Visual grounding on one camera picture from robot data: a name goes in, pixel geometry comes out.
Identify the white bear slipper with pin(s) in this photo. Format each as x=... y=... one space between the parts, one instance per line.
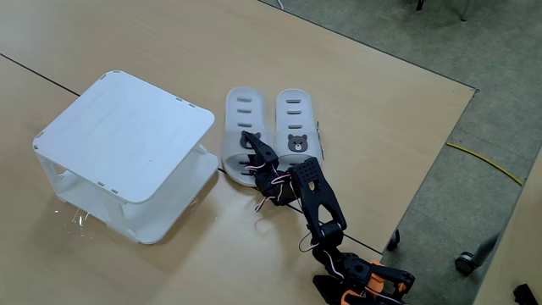
x=294 y=118
x=243 y=116

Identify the black floor object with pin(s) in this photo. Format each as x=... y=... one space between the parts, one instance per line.
x=526 y=295

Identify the white plastic shelf box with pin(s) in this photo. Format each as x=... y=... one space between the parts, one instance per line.
x=127 y=131

